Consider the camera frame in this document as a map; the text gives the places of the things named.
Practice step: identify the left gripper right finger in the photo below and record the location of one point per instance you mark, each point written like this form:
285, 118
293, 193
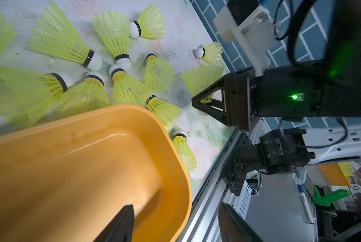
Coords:
233, 228

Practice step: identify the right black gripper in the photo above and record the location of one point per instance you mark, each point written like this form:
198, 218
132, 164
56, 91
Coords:
282, 92

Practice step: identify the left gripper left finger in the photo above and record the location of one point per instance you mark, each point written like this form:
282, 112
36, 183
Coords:
121, 227

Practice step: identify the yellow shuttlecock bottom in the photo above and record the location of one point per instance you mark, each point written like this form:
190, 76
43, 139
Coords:
184, 151

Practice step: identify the yellow plastic storage box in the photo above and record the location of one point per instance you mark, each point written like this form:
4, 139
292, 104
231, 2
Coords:
66, 180

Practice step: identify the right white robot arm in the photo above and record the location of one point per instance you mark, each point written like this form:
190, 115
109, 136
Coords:
309, 140

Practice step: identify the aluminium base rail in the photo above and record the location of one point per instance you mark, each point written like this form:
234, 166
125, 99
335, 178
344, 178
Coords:
203, 224

